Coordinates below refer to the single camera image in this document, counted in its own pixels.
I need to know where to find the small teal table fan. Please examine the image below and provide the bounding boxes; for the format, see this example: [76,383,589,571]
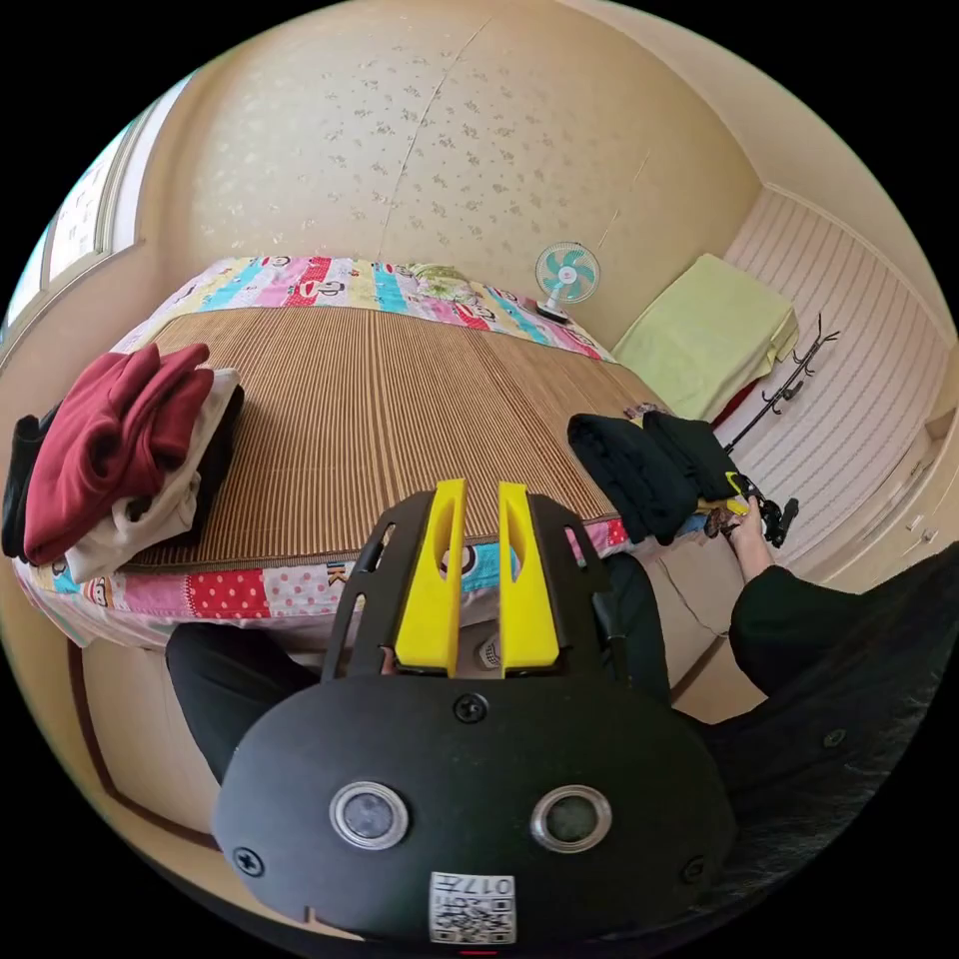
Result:
[533,240,602,326]

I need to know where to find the window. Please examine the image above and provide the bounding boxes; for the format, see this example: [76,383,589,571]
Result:
[0,97,163,343]

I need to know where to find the bed with woven mat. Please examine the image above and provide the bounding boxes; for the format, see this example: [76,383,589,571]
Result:
[10,254,677,650]

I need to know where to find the person's body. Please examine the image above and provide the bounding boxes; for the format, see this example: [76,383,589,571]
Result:
[164,538,959,938]

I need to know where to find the pile of clothes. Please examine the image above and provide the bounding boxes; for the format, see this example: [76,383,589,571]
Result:
[1,343,247,586]

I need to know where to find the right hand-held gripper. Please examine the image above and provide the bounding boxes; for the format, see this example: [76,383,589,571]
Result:
[723,470,801,549]

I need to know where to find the person's right forearm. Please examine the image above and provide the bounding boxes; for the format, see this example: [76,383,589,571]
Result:
[728,564,870,699]

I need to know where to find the cupboard under yellow-green cloth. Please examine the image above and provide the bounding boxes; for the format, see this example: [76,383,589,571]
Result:
[611,253,801,424]

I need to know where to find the black pants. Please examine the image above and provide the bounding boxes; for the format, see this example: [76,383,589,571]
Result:
[565,410,741,546]

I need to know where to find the green floral pillow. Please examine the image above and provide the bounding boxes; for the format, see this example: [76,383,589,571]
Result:
[407,261,482,307]

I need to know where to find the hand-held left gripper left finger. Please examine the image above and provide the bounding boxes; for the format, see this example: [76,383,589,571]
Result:
[395,479,469,671]

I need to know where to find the person's right hand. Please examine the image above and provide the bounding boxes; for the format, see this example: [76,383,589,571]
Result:
[727,511,778,582]

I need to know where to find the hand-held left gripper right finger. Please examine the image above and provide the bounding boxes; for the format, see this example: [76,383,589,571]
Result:
[497,481,560,680]

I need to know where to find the black coat rack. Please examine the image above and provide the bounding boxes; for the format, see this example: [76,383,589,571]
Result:
[709,313,842,456]

